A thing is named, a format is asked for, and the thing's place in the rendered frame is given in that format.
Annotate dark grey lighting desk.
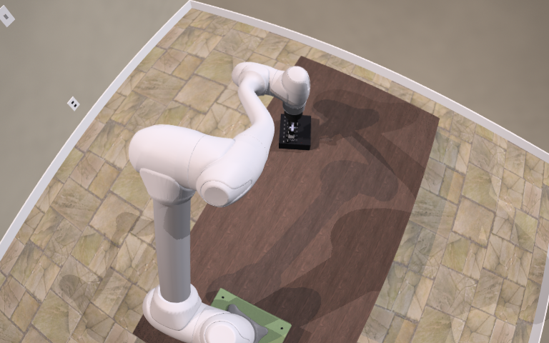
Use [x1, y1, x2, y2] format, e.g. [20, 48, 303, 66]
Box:
[279, 114, 311, 150]

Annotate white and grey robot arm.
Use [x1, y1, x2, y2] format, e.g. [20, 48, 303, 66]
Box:
[129, 62, 310, 343]

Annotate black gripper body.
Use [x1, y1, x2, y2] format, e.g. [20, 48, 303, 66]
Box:
[284, 111, 302, 125]

